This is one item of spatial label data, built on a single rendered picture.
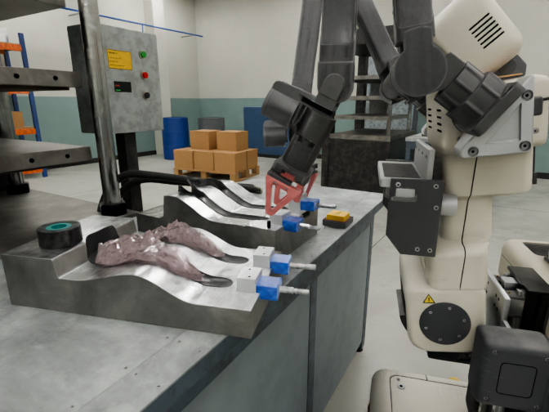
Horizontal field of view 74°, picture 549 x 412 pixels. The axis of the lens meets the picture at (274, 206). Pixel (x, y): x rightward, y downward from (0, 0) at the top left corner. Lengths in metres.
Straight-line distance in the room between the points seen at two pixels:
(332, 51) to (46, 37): 7.64
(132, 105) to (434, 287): 1.31
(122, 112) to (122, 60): 0.20
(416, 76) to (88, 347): 0.67
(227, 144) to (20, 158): 4.80
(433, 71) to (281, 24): 8.22
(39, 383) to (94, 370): 0.07
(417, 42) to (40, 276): 0.77
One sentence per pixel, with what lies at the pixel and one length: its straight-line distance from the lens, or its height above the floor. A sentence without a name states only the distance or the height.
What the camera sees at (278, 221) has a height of 0.90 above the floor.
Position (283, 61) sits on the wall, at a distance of 8.66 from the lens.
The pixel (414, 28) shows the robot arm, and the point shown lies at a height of 1.29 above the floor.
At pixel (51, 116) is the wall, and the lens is 8.00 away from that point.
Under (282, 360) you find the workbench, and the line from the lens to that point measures 1.07.
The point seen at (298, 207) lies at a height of 0.91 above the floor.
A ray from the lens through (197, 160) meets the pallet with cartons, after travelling 6.06.
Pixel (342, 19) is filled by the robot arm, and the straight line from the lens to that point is 0.65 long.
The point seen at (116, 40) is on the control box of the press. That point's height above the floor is 1.42.
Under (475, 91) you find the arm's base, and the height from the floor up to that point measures 1.21.
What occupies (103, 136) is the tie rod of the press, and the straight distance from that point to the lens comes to 1.43.
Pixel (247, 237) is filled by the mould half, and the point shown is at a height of 0.86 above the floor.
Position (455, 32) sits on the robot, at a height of 1.31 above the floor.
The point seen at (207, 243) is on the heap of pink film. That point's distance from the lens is 0.82.
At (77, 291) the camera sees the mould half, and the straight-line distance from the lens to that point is 0.79.
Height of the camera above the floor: 1.19
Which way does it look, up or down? 16 degrees down
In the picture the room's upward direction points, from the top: straight up
